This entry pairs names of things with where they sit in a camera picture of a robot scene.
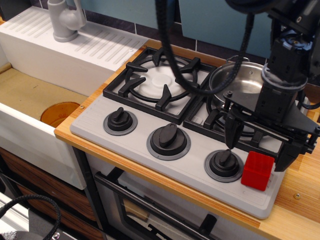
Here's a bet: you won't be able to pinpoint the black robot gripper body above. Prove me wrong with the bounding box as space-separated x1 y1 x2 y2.
222 84 320 155

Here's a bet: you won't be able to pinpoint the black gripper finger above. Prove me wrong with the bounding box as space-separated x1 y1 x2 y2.
224 112 243 150
274 141 303 172

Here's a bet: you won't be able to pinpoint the red cube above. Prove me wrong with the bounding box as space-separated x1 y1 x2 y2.
241 151 275 191

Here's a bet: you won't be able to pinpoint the stainless steel pan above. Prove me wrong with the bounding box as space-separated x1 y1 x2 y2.
206 55 263 113

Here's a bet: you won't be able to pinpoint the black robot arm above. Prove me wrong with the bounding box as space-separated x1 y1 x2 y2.
224 0 320 172

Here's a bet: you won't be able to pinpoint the black right stove knob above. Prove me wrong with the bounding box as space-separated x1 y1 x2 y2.
204 149 244 183

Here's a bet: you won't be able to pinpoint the black stove knob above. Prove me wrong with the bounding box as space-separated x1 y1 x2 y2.
146 123 191 161
103 107 138 136
204 149 244 183

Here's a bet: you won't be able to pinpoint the grey toy stove top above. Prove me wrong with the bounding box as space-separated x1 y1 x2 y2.
69 47 288 220

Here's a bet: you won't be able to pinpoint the black middle stove knob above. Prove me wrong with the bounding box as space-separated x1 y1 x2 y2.
146 123 191 161

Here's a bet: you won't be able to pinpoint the black left stove knob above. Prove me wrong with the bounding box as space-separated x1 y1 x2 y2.
103 107 138 136

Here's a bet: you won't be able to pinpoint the black right burner grate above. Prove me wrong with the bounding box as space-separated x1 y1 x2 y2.
182 66 287 164

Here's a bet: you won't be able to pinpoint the black burner grate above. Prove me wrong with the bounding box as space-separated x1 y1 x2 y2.
182 66 287 164
102 46 218 126

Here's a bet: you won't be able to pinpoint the black left burner grate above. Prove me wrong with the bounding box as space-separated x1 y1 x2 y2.
102 46 218 126

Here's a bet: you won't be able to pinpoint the wooden drawer fronts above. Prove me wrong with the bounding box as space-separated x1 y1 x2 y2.
0 148 105 240

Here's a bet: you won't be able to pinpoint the grey toy faucet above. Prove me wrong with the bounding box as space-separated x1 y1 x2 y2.
47 0 87 43

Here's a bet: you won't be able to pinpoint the white toy sink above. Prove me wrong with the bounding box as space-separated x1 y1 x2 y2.
0 6 147 190

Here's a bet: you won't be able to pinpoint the oven door with handle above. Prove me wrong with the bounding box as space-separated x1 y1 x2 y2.
94 167 262 240

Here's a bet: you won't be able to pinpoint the black braided cable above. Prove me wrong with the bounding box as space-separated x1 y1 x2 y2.
154 0 255 96

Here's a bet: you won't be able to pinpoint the black braided cable foreground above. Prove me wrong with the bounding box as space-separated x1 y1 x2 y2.
0 194 62 240

